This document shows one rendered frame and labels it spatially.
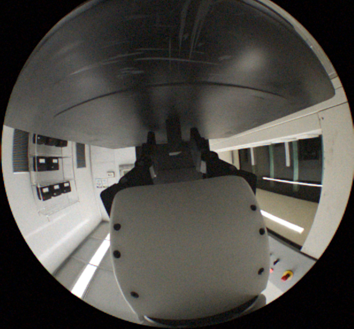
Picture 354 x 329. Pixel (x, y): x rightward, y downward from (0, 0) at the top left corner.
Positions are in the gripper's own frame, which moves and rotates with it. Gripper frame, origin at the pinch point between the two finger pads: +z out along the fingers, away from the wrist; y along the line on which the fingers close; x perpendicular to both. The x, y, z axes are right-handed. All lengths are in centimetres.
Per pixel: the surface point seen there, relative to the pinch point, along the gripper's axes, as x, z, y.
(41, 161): -69, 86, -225
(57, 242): -191, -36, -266
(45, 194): -107, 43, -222
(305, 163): -30, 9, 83
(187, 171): -25.7, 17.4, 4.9
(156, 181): -27.5, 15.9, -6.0
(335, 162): 0.1, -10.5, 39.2
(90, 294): -177, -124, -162
